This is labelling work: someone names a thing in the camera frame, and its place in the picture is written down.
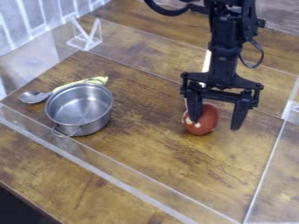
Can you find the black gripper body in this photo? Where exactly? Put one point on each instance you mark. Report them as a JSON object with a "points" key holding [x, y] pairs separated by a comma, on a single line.
{"points": [[221, 88]]}

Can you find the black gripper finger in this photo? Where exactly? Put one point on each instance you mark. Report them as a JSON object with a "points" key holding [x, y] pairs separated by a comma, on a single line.
{"points": [[192, 95], [240, 109]]}

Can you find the red plush mushroom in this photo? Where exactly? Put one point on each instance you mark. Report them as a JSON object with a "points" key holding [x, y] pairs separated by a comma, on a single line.
{"points": [[206, 123]]}

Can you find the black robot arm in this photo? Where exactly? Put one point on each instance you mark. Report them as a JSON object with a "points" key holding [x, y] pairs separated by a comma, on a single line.
{"points": [[233, 27]]}

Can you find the silver metal pot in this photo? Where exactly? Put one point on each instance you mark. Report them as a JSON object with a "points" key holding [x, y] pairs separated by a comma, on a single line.
{"points": [[78, 109]]}

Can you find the black bar in background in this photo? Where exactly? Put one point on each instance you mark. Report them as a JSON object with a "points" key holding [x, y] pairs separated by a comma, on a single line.
{"points": [[260, 23]]}

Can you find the clear acrylic triangular stand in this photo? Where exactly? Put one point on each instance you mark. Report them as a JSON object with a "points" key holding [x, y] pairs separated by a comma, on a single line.
{"points": [[84, 41]]}

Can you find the spoon with yellow-green handle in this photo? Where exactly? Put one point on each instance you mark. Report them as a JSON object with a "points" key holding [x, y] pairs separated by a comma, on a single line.
{"points": [[32, 97]]}

